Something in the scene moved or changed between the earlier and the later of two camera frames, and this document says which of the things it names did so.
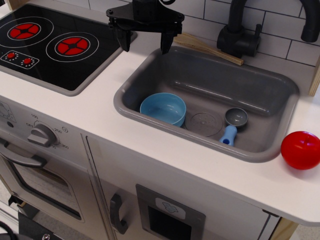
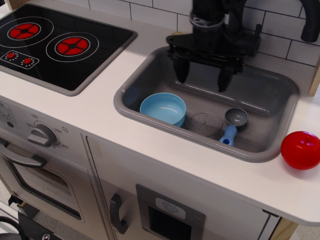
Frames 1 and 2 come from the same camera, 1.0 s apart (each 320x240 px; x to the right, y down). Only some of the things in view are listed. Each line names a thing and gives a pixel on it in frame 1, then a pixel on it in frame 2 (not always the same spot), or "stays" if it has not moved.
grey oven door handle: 36,161 stays
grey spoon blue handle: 234,117 stays
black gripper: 148,14 to 209,44
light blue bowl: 165,106 stays
